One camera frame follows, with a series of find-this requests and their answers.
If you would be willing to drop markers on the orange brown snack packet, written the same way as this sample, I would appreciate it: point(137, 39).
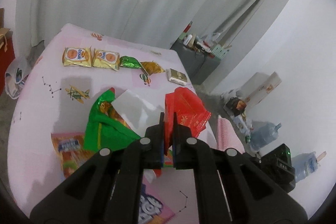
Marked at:
point(152, 68)

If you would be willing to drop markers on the white power strip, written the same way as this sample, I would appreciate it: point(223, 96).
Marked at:
point(202, 46)

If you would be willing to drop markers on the blue water jug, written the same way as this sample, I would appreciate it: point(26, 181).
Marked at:
point(265, 136)

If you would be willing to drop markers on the pink printed tablecloth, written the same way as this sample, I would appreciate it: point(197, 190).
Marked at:
point(47, 108)

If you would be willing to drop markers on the grey cabinet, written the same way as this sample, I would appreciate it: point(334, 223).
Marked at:
point(204, 66)

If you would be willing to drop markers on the small white bottle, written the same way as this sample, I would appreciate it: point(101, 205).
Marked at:
point(187, 40)

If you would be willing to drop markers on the rolled printed sheet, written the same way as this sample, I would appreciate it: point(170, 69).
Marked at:
point(262, 90)

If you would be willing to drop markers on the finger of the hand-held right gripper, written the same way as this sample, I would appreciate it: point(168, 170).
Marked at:
point(256, 159)

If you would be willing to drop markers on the small beige box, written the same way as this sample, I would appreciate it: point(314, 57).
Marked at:
point(178, 76)

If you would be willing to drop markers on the red thermos bottle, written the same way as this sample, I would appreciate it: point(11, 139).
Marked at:
point(188, 27)

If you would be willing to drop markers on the pink packet blue print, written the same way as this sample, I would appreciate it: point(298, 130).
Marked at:
point(152, 208)

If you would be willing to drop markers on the clear plastic bag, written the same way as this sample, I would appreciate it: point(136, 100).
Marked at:
point(18, 69)

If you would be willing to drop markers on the crumpled white plastic bag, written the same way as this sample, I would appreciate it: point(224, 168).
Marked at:
point(231, 95)

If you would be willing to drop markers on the red gift bag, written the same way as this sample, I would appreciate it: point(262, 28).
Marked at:
point(6, 56)

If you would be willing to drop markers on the green snack packet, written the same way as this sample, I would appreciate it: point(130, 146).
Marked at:
point(105, 132)

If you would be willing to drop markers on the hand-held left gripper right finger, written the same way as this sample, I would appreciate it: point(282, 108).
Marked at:
point(176, 140)

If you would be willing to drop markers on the yellow snack packet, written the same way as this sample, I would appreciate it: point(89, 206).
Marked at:
point(77, 57)
point(106, 60)

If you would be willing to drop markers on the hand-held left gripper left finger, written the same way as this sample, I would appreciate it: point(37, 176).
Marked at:
point(161, 140)

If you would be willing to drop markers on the red foil packet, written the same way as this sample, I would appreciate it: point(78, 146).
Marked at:
point(189, 108)

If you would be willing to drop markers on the small green carton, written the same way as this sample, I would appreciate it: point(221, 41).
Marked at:
point(248, 138)

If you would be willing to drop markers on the green foil packet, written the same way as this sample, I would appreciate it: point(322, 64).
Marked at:
point(130, 62)

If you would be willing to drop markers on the light green cup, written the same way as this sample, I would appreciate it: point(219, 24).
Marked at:
point(182, 36)

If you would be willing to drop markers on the wooden stick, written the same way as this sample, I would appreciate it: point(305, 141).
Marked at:
point(321, 156)

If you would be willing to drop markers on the green plastic basket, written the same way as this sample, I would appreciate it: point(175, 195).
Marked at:
point(220, 50)

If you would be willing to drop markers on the orange striped snack packet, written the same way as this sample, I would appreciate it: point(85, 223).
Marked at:
point(68, 153)

